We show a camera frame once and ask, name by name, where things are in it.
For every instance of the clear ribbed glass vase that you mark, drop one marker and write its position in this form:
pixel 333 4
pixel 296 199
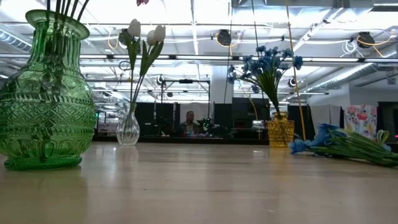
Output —
pixel 128 127

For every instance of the yellow patterned glass vase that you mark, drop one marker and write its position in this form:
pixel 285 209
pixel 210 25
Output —
pixel 280 130

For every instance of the green patterned glass vase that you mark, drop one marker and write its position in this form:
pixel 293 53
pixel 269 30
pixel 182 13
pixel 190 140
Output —
pixel 46 109

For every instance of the person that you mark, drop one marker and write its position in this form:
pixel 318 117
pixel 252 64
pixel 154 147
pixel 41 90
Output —
pixel 189 119

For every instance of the black computer tower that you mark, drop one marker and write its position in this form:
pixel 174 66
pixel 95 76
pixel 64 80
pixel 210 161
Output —
pixel 248 109

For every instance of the white hanging cloth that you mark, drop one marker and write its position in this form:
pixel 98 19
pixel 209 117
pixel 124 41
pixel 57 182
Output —
pixel 325 118

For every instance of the floral hanging cloth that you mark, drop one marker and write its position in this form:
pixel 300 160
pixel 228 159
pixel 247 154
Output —
pixel 360 116

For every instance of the black aluminium table frame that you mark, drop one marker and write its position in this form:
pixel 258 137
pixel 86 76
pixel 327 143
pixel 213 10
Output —
pixel 186 140

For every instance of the black gantry frame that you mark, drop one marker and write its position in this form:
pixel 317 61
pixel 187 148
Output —
pixel 186 81

